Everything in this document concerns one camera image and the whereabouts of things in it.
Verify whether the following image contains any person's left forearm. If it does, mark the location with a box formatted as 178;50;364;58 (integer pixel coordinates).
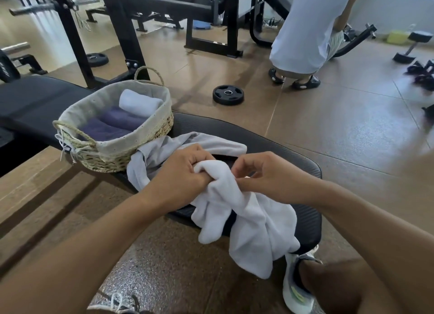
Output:
0;195;170;314

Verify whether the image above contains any person's right hand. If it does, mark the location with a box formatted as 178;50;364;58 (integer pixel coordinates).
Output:
231;151;326;206

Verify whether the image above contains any black gym accessory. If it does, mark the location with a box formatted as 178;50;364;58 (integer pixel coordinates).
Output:
405;59;434;91
392;31;434;64

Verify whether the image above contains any black bumper plate white print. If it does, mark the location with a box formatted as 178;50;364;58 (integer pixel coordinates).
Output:
0;49;22;84

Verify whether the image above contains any person's left white shoe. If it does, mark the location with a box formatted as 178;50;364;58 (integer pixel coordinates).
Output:
86;292;142;314

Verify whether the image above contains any person's white shoe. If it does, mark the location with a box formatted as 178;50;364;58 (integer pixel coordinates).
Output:
282;245;323;314
86;292;142;314

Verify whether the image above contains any light grey towel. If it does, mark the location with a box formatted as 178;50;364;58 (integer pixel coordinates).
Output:
126;131;248;192

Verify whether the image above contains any black steel base beam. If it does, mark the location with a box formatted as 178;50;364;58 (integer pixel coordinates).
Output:
0;127;58;175

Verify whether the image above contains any person's right leg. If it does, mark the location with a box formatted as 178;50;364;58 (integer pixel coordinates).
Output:
298;257;401;314

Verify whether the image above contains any yellow green cushion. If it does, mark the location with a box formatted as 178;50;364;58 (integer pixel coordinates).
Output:
386;31;411;45

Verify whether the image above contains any black barbell stand frame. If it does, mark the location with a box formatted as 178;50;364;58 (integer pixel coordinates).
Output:
10;54;48;76

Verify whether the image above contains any woven basket with white liner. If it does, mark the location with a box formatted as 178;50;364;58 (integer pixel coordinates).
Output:
52;66;175;174

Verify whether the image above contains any silver steel barbell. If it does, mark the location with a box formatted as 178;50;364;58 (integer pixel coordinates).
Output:
8;0;102;17
0;41;30;55

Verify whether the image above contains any white towel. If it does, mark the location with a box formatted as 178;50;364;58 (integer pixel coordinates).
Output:
190;160;302;280
118;89;164;118

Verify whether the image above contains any black padded weight bench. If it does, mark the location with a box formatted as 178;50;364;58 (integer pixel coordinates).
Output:
0;75;323;257

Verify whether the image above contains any person's left hand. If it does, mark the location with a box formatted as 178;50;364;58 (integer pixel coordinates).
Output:
144;143;217;213

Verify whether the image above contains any black rubber weight plate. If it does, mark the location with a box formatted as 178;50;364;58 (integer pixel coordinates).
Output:
212;85;245;106
85;52;110;68

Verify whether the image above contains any person's right white shoe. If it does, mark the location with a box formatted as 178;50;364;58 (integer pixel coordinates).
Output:
282;245;323;314

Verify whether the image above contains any person's right forearm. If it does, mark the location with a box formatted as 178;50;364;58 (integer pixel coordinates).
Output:
318;181;434;314

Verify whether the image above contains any black bench press frame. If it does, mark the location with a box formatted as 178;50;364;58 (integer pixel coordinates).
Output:
120;0;244;59

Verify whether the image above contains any black steel squat rack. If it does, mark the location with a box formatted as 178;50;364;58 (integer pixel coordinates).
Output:
8;0;151;90

